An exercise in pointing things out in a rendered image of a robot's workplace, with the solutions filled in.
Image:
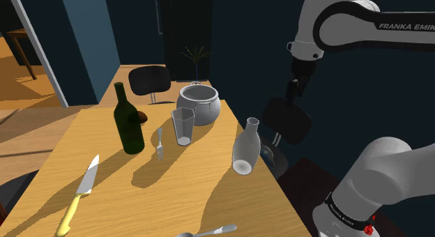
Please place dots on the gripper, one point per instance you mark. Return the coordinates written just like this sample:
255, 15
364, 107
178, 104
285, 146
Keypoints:
303, 67

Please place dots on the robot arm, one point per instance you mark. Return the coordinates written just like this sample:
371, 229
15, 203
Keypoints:
343, 29

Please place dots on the black chair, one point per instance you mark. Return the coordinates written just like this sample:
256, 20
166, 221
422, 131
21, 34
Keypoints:
149, 80
289, 122

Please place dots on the grey glass vase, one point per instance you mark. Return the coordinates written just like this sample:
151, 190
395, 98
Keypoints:
246, 148

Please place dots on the grey round pot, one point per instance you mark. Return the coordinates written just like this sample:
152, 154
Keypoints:
200, 109

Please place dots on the thin potted plant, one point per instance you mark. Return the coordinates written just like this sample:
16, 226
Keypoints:
196, 58

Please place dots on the clear drinking glass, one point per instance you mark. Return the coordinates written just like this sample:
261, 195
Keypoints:
182, 127

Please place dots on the silver fork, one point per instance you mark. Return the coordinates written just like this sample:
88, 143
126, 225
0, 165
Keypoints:
159, 151

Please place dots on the brown round object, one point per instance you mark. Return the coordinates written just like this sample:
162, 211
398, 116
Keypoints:
142, 117

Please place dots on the silver spoon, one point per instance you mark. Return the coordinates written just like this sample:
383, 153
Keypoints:
217, 230

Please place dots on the wooden table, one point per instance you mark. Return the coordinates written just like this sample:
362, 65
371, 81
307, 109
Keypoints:
170, 202

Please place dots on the green wine bottle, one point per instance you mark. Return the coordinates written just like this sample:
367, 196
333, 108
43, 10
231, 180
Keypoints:
128, 127

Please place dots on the small brown side table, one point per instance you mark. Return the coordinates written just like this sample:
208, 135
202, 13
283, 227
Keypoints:
20, 42

